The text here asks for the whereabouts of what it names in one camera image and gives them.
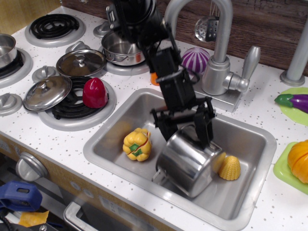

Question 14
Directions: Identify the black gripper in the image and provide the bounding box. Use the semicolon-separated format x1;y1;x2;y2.
151;69;215;149

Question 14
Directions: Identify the steel pot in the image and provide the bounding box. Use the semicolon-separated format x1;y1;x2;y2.
152;125;226;198
101;31;145;66
0;34;17;68

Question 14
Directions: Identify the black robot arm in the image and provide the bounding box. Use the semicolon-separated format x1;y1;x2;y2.
106;0;215;148

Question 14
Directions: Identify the stainless steel sink basin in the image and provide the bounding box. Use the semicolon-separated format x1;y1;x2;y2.
84;89;277;231

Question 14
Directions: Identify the steel pot on burner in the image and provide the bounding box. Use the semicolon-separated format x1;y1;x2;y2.
101;31;145;66

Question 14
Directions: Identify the steel pot lid back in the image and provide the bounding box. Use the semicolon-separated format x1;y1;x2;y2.
56;49;106;77

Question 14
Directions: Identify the steel pot lid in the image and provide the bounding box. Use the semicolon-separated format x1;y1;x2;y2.
23;76;72;112
56;49;106;77

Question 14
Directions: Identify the steel pot lid front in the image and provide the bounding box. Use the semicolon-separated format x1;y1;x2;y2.
23;76;72;112

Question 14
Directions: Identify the silver toy faucet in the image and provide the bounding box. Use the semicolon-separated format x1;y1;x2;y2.
164;0;261;113

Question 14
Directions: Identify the yellow toy bell pepper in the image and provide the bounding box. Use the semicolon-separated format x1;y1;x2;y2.
122;128;152;162

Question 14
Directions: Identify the orange toy carrot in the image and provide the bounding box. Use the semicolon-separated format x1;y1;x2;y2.
150;72;159;86

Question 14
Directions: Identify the yellow toy corn piece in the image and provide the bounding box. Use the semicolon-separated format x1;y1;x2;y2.
218;156;241;180

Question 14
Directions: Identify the purple striped toy onion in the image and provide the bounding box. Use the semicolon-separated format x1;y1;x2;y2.
182;47;210;77

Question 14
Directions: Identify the red toy pepper half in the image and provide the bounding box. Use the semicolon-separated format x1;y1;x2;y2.
82;77;108;109

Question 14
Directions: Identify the hanging clear skimmer spoon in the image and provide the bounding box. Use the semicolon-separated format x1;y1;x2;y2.
194;16;208;42

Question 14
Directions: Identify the hanging steel slotted spatula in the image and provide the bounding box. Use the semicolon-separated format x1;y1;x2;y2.
205;2;220;42

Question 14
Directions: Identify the green cutting board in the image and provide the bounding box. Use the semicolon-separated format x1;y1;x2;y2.
273;142;308;195

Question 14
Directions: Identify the light green plate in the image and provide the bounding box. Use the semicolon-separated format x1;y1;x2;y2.
279;87;308;126

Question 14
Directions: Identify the black coil burner front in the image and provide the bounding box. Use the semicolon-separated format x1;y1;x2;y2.
51;77;110;120

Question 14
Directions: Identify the black coil burner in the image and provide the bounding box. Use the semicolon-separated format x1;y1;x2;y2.
30;14;80;39
51;77;110;120

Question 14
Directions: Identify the purple toy eggplant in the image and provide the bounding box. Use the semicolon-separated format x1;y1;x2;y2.
274;94;308;113

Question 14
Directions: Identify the orange toy pumpkin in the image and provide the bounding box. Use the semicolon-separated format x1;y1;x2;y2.
287;140;308;184

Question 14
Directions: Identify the silver pole with base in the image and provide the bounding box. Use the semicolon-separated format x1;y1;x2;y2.
280;20;308;87

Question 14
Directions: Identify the silver stove knob far back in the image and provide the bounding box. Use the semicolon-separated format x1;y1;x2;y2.
93;21;111;38

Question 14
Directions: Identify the silver stove knob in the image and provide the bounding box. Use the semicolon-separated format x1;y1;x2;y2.
32;65;59;83
93;21;111;38
65;41;90;53
0;93;23;116

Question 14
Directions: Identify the silver stove knob middle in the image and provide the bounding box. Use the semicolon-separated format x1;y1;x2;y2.
32;65;59;83

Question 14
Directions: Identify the silver oven dial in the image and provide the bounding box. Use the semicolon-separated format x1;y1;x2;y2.
15;152;48;182

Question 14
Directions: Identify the black coil burner back left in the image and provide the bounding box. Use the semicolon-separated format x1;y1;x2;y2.
30;14;80;39

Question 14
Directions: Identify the silver stove knob front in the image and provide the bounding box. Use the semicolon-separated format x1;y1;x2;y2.
0;93;23;116

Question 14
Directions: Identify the blue clamp tool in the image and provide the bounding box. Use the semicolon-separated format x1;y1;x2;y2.
0;181;42;212

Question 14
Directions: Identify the yellow cloth scrap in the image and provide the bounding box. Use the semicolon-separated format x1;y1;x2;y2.
18;211;49;227

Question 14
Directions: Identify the silver oven door handle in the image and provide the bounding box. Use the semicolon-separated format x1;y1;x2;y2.
63;202;98;231

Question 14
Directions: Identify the black cable bottom left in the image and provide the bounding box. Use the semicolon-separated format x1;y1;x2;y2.
0;213;13;231

